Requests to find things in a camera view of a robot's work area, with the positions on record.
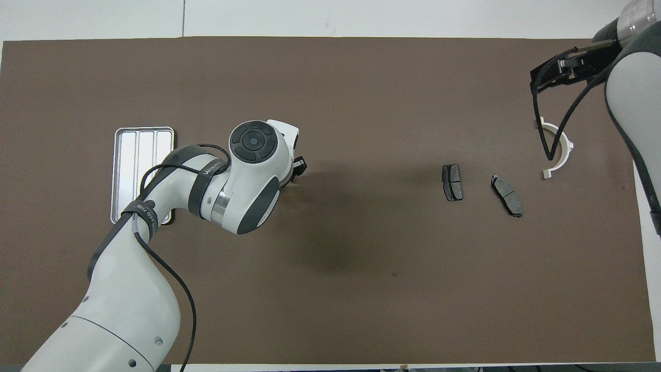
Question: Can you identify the dark grey curved brake pad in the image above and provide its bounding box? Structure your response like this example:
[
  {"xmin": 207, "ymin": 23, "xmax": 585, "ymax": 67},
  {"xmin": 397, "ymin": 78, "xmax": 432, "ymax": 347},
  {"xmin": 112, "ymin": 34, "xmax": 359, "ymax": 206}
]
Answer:
[{"xmin": 491, "ymin": 174, "xmax": 524, "ymax": 218}]

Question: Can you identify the white curved plastic bracket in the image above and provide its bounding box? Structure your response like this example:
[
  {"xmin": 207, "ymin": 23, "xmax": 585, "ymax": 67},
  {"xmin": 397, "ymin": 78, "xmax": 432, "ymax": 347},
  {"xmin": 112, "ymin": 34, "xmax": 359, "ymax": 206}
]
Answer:
[{"xmin": 535, "ymin": 117, "xmax": 574, "ymax": 180}]

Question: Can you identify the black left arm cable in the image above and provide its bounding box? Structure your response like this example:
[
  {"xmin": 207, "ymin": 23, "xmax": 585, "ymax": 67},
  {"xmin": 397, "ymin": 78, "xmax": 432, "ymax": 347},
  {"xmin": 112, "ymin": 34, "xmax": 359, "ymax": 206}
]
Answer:
[{"xmin": 135, "ymin": 144, "xmax": 232, "ymax": 372}]

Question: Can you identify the dark grey rectangular brake pad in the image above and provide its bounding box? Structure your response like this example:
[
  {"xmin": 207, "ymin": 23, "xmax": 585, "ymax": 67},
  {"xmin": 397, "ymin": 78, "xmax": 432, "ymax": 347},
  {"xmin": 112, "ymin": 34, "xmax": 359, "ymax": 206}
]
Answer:
[{"xmin": 442, "ymin": 163, "xmax": 464, "ymax": 202}]

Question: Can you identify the brown table mat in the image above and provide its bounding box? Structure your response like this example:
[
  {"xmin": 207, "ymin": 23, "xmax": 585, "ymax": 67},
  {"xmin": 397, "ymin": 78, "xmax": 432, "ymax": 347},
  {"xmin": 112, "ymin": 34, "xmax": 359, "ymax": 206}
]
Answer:
[{"xmin": 0, "ymin": 36, "xmax": 656, "ymax": 365}]

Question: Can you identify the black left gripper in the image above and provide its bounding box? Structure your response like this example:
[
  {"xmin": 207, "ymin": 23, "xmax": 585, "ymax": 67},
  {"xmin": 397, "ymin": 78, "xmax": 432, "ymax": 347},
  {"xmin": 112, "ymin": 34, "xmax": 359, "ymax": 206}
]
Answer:
[{"xmin": 290, "ymin": 156, "xmax": 309, "ymax": 185}]

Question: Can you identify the silver metal tray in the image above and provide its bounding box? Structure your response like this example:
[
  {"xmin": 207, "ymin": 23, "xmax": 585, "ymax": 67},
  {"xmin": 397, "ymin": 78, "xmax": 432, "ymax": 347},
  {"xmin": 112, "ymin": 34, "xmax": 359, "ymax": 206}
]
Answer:
[{"xmin": 110, "ymin": 126, "xmax": 176, "ymax": 226}]

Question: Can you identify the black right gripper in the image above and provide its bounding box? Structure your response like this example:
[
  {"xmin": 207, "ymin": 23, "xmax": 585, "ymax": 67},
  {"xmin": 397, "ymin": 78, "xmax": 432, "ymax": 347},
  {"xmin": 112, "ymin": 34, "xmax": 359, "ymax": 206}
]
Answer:
[{"xmin": 530, "ymin": 20, "xmax": 623, "ymax": 94}]

